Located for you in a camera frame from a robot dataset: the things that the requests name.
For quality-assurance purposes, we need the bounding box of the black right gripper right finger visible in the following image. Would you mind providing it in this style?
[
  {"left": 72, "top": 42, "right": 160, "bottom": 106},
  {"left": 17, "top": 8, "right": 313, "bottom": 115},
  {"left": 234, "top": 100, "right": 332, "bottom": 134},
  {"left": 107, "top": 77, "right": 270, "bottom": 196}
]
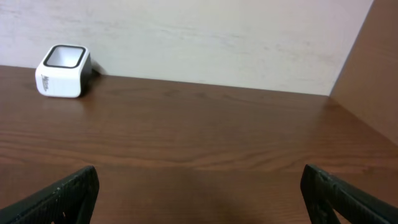
[{"left": 300, "top": 164, "right": 397, "bottom": 224}]

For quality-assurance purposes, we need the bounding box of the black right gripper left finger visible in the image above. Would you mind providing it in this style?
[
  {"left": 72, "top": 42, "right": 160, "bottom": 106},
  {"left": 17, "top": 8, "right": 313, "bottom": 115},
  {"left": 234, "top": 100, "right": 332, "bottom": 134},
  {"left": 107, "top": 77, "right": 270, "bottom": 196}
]
[{"left": 1, "top": 166, "right": 100, "bottom": 224}]

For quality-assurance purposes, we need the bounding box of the white barcode scanner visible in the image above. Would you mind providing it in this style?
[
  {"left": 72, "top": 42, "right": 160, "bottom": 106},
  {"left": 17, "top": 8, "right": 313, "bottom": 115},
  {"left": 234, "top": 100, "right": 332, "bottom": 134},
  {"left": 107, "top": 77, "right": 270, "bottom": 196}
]
[{"left": 35, "top": 44, "right": 92, "bottom": 98}]

